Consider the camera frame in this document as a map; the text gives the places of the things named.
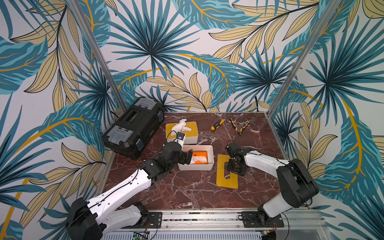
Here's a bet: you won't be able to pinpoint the aluminium corner post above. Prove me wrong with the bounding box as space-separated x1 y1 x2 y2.
67 0 127 112
266 1 341 119

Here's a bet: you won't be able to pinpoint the white plastic tissue box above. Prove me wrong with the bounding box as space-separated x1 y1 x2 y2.
165 122 199 145

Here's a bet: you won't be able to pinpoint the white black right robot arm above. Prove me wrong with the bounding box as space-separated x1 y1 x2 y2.
226 143 320 225

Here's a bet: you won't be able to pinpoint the white slotted cable duct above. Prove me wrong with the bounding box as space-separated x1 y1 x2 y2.
102 231 262 240

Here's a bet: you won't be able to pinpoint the yellow wooden box lid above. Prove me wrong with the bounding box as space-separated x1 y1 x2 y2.
165 122 199 140

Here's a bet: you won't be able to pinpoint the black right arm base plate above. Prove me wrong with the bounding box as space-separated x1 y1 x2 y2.
238 211 285 230

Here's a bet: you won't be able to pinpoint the yellow black handled pliers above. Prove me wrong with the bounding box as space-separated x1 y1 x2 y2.
229 117 251 136

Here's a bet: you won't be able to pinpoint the right aluminium corner post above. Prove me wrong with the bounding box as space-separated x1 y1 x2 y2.
266 1 341 119

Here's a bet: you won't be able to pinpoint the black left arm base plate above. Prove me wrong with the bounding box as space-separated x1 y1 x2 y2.
130 212 163 229

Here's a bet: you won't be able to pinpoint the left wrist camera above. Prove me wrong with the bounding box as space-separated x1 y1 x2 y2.
175 132 186 147

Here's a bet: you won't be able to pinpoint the black plastic toolbox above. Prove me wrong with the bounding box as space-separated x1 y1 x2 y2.
103 97 165 160

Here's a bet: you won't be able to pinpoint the left aluminium corner post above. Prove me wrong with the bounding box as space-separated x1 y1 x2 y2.
67 0 127 112

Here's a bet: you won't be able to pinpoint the yellow handled screwdriver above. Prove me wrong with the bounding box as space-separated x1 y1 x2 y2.
211 119 225 131

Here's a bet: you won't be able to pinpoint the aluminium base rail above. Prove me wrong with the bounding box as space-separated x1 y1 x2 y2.
71 208 328 233

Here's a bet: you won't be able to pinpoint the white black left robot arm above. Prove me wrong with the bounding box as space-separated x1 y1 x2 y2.
65 141 193 240

